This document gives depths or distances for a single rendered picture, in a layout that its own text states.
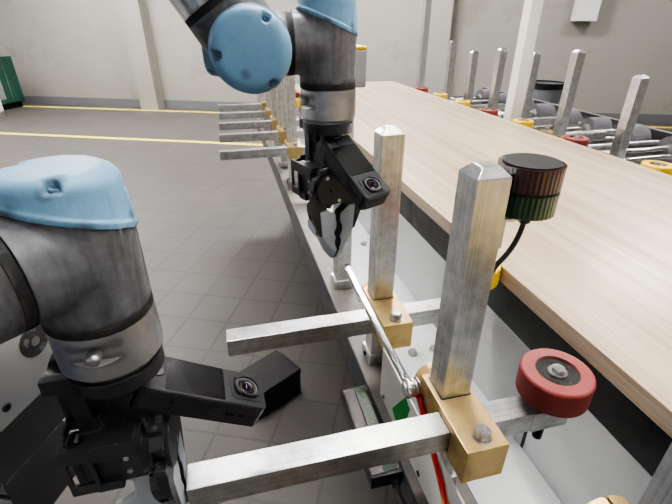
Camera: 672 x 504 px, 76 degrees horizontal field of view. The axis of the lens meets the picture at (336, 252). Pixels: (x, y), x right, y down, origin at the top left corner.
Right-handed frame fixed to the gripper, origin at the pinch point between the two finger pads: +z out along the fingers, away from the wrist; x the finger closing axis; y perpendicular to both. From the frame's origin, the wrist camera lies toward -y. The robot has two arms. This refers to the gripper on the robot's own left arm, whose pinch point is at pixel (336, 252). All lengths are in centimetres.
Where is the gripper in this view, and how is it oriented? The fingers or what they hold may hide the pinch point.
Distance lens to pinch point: 68.1
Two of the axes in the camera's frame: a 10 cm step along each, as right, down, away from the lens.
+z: 0.0, 8.8, 4.7
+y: -5.6, -3.9, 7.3
